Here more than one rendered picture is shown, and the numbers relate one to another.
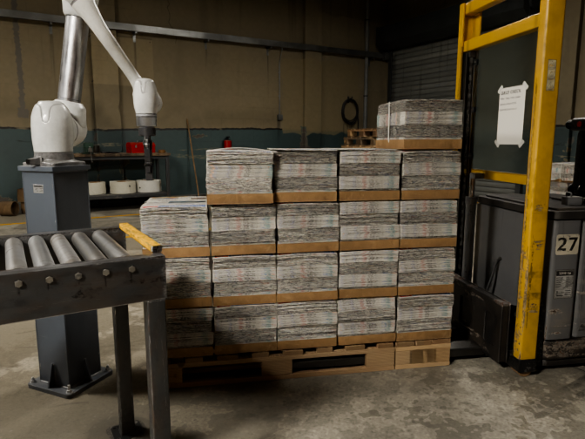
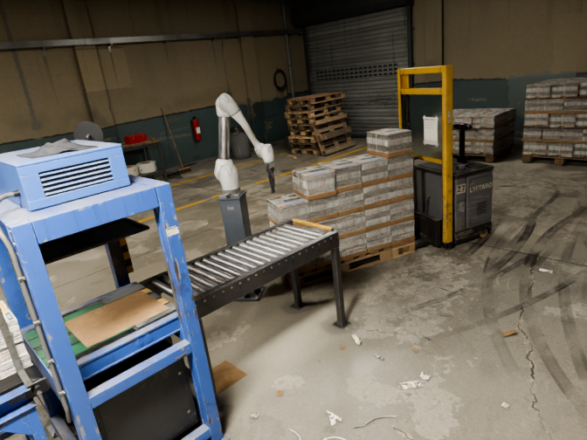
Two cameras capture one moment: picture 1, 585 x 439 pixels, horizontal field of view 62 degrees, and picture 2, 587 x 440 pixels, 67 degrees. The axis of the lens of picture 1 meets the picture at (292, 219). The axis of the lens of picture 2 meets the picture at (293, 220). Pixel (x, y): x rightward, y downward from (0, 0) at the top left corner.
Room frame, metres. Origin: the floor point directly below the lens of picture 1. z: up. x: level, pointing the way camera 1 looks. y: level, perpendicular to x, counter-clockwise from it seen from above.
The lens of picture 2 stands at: (-1.69, 1.25, 1.99)
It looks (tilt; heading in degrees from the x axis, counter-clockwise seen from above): 19 degrees down; 349
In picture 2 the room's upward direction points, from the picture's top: 7 degrees counter-clockwise
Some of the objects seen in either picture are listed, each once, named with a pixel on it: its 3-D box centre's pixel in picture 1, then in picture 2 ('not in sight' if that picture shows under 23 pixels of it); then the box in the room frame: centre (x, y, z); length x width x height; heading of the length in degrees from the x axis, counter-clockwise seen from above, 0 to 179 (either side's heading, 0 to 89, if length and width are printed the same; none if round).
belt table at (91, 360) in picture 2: not in sight; (103, 327); (0.66, 1.94, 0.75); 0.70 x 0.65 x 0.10; 121
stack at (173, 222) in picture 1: (271, 282); (331, 230); (2.31, 0.10, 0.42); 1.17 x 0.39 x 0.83; 100
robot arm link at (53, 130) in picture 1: (52, 126); (228, 175); (2.14, 1.03, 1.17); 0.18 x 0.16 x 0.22; 9
